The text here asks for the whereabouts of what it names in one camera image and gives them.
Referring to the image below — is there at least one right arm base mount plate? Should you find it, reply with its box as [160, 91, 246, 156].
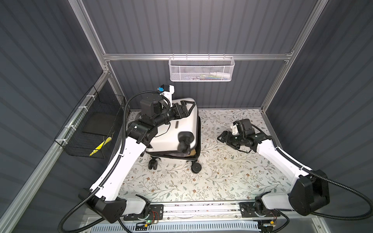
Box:
[239, 201, 281, 218]

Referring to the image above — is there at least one white tube in basket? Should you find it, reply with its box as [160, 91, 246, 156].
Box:
[210, 72, 231, 80]

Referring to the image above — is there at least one aluminium front rail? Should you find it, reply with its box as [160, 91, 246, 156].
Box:
[84, 199, 318, 223]

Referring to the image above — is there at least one white wire mesh basket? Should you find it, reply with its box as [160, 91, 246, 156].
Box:
[168, 56, 235, 82]

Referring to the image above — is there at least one black flat pad in basket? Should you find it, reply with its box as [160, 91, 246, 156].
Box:
[82, 113, 119, 136]

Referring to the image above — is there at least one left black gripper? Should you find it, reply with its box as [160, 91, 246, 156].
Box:
[153, 100, 194, 130]

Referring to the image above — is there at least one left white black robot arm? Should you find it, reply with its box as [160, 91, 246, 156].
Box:
[57, 91, 198, 233]

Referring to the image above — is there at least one black wire mesh basket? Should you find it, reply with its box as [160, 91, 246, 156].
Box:
[55, 87, 126, 159]

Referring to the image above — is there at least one yellow black striped item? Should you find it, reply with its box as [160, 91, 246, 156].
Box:
[89, 137, 112, 156]

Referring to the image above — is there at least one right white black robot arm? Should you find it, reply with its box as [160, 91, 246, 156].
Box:
[217, 119, 373, 221]

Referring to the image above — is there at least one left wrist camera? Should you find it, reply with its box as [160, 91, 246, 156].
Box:
[157, 84, 175, 102]

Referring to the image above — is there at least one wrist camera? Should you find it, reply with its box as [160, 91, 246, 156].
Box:
[231, 118, 255, 137]
[157, 84, 175, 102]

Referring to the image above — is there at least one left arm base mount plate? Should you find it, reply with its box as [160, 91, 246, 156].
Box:
[123, 204, 165, 221]

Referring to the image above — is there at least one white perforated vent panel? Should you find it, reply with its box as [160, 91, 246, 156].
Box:
[88, 221, 260, 233]

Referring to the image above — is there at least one black carry-on suitcase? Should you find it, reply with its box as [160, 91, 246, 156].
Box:
[145, 98, 202, 174]

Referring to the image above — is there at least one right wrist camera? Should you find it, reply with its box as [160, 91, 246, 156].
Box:
[231, 118, 255, 137]

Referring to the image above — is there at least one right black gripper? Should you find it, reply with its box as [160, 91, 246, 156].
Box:
[217, 130, 244, 149]

